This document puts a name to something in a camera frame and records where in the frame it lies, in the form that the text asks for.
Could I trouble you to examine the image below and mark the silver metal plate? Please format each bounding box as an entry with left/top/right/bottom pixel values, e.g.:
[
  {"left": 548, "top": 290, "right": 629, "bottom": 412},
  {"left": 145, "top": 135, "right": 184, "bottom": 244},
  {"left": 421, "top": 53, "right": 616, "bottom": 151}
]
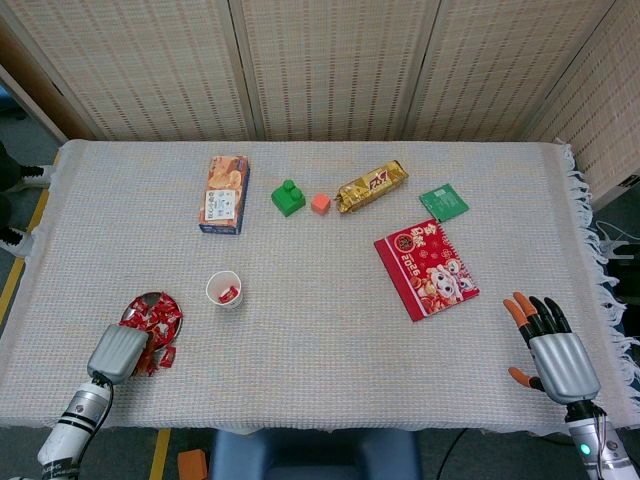
[{"left": 119, "top": 290, "right": 185, "bottom": 354}]

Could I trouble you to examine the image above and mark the white paper cup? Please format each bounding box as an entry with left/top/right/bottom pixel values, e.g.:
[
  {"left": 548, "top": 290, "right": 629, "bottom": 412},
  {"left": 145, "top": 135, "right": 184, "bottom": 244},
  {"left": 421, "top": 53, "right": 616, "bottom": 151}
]
[{"left": 205, "top": 270, "right": 243, "bottom": 310}]

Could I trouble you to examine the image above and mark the orange and blue biscuit box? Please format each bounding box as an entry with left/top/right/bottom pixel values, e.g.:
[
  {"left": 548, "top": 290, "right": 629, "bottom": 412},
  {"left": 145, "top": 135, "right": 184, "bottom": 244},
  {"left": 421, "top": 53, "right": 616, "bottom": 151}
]
[{"left": 198, "top": 154, "right": 251, "bottom": 236}]

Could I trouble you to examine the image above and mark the red spiral calendar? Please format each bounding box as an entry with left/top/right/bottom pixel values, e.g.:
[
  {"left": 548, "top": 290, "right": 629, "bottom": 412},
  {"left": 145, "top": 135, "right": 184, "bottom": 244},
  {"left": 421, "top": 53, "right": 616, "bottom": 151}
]
[{"left": 373, "top": 218, "right": 481, "bottom": 323}]

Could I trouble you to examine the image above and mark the white shoe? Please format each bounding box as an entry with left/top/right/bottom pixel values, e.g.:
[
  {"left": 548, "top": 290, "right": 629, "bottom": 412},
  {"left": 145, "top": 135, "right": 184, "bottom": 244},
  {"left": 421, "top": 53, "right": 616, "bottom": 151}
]
[
  {"left": 14, "top": 164, "right": 54, "bottom": 190},
  {"left": 0, "top": 227, "right": 36, "bottom": 258}
]

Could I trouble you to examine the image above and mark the white woven tablecloth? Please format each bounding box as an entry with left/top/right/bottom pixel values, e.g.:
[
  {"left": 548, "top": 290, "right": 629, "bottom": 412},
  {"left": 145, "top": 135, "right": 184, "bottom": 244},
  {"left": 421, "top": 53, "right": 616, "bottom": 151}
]
[{"left": 0, "top": 138, "right": 640, "bottom": 437}]

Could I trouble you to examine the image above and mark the green toy brick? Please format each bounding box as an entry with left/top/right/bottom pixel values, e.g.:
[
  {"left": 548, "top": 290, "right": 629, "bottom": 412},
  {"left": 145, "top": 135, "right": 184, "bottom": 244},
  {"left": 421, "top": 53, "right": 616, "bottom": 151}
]
[{"left": 270, "top": 179, "right": 307, "bottom": 219}]

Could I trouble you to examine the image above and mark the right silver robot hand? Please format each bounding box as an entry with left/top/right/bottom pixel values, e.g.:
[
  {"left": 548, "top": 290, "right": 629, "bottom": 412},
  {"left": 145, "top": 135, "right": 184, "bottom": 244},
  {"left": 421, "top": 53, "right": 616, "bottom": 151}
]
[{"left": 502, "top": 291, "right": 602, "bottom": 405}]

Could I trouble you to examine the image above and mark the blue chair seat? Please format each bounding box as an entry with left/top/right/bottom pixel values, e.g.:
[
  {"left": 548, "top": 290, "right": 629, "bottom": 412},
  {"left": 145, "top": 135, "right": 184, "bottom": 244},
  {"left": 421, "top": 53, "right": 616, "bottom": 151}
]
[{"left": 208, "top": 428, "right": 422, "bottom": 480}]

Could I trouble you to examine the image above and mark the black floor cable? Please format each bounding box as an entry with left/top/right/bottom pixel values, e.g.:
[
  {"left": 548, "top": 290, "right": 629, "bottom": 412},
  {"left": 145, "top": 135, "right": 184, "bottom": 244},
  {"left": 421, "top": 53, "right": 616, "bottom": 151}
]
[{"left": 433, "top": 427, "right": 471, "bottom": 480}]

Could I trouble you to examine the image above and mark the white cable with plug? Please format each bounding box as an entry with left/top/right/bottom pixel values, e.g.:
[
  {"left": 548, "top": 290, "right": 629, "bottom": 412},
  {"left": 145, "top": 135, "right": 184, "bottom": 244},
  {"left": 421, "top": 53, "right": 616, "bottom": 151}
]
[{"left": 594, "top": 219, "right": 634, "bottom": 266}]

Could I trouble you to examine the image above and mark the green sachet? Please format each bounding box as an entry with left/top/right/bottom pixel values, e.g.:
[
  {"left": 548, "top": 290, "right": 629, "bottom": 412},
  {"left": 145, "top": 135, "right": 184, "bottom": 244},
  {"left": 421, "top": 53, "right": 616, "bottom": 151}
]
[{"left": 418, "top": 182, "right": 471, "bottom": 224}]

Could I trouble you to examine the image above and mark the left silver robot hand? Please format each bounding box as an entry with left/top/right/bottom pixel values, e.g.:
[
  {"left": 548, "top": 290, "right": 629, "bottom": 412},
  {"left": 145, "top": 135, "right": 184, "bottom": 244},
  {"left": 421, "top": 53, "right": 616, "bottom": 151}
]
[{"left": 86, "top": 323, "right": 154, "bottom": 386}]

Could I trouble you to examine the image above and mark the gold snack packet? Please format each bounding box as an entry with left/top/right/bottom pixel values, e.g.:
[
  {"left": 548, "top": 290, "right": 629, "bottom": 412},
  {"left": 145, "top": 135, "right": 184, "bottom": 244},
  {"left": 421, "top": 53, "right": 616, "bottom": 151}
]
[{"left": 334, "top": 159, "right": 410, "bottom": 215}]

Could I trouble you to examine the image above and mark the orange block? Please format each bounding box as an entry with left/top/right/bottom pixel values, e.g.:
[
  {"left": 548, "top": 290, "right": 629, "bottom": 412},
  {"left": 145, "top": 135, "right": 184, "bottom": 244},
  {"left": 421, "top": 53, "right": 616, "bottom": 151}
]
[{"left": 177, "top": 448, "right": 209, "bottom": 480}]

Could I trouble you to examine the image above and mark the woven bamboo folding screen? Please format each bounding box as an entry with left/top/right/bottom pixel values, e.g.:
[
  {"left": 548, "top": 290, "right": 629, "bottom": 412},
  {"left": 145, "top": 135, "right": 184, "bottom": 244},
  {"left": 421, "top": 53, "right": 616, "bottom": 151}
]
[{"left": 0, "top": 0, "right": 640, "bottom": 204}]

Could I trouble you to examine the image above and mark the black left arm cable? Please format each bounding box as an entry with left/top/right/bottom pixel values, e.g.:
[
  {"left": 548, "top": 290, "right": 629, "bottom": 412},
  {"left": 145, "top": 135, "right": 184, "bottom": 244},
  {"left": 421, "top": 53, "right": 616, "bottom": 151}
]
[{"left": 92, "top": 377, "right": 116, "bottom": 441}]

